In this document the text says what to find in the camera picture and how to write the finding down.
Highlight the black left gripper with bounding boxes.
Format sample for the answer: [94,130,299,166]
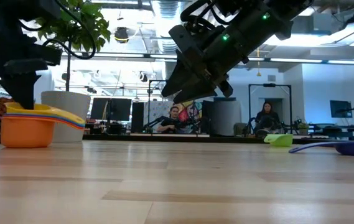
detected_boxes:
[0,37,49,110]

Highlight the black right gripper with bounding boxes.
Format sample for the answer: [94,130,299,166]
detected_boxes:
[161,27,249,105]

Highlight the purple measuring cup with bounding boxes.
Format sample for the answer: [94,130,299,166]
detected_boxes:
[2,113,86,128]

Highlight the yellow measuring cup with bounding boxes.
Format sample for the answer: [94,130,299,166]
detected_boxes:
[4,102,86,126]

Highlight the orange measuring cup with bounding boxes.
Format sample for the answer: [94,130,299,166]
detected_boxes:
[0,114,86,149]

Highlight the green measuring cup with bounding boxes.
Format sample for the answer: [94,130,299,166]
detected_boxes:
[263,134,294,147]

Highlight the person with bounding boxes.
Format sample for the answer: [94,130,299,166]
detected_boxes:
[156,106,185,134]
[253,101,282,137]

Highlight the grey round cabinet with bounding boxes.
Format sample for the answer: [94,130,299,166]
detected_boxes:
[209,96,243,137]

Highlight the white plant pot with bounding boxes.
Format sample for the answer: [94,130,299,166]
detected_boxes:
[40,90,91,143]

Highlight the black tall cabinet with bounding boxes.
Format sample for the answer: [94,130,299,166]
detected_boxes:
[131,101,145,134]

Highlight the black double desk monitor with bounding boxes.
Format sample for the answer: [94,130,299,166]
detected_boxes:
[90,98,133,122]

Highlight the green leafy plant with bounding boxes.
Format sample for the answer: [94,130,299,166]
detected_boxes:
[35,0,112,91]

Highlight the colourful wall mural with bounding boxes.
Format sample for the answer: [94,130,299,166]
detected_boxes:
[173,101,203,134]

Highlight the black metal rig frame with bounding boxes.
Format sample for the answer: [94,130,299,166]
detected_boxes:
[147,80,197,135]
[248,83,293,135]

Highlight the black table frame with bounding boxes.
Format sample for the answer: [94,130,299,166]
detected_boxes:
[0,132,354,152]

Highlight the silver ventilation duct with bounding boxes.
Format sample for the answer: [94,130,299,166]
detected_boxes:
[150,0,184,55]

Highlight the black ceiling camera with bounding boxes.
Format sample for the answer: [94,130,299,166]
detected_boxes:
[114,27,130,44]

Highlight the ceiling light rail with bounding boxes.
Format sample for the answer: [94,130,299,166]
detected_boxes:
[0,49,354,66]

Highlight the black wall monitor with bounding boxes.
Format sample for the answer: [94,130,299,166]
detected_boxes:
[330,100,353,119]

